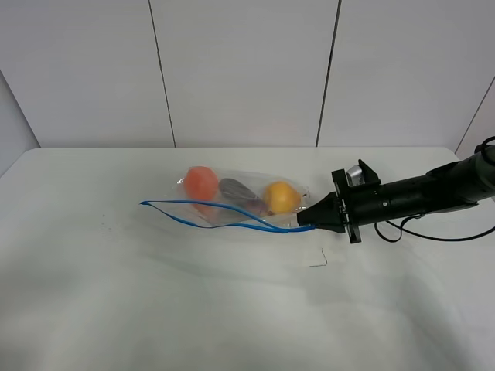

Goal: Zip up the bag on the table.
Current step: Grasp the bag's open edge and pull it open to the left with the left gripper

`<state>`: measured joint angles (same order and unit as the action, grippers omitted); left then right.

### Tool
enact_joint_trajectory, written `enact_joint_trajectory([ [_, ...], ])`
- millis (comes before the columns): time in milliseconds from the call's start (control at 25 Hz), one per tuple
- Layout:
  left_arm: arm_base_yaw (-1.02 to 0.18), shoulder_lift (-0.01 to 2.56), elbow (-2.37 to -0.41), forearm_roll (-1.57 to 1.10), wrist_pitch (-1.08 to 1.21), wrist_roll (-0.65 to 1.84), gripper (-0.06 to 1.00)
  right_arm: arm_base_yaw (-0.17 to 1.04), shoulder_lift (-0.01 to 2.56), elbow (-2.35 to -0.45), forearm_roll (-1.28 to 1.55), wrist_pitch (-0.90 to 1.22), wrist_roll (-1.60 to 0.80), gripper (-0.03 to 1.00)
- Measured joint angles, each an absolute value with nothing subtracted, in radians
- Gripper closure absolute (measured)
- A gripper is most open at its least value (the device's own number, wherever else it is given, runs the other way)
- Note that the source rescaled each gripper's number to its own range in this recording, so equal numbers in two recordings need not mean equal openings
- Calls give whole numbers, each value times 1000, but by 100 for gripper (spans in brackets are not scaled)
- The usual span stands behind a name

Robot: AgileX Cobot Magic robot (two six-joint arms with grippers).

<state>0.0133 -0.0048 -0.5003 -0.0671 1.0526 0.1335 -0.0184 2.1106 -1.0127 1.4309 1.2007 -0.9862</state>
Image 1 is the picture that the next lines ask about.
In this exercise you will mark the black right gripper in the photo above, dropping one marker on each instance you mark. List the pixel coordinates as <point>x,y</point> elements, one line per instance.
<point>345,204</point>

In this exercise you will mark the clear zip bag blue seal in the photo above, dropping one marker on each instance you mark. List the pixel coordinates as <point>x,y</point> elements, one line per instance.
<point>221,213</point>

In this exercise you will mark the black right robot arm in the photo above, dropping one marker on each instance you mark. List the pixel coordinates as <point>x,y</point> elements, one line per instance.
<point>448,188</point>

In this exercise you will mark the yellow lemon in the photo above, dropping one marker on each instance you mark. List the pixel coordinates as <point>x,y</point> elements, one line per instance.
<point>281,197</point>

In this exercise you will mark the purple eggplant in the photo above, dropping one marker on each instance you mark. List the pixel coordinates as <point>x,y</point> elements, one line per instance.
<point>241,196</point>

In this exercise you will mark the orange tomato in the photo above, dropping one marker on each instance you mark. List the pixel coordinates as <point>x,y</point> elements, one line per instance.
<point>201,184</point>

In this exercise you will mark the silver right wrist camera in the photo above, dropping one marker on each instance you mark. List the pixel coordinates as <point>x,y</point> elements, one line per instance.
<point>355,176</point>

